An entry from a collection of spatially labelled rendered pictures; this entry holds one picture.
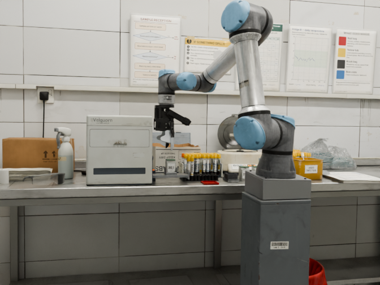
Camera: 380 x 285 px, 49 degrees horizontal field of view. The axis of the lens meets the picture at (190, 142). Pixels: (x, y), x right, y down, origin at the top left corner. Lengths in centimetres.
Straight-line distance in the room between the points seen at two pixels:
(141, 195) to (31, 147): 65
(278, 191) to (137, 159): 62
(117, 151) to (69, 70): 79
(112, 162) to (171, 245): 93
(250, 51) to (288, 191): 53
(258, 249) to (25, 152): 121
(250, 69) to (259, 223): 55
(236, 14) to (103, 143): 76
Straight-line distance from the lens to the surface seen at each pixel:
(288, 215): 157
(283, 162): 157
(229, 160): 220
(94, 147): 179
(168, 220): 253
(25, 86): 243
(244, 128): 145
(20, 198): 184
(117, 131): 179
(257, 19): 156
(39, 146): 215
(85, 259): 256
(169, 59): 247
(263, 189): 153
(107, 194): 178
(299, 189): 158
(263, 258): 158
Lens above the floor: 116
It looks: 3 degrees down
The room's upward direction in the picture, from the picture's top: 1 degrees clockwise
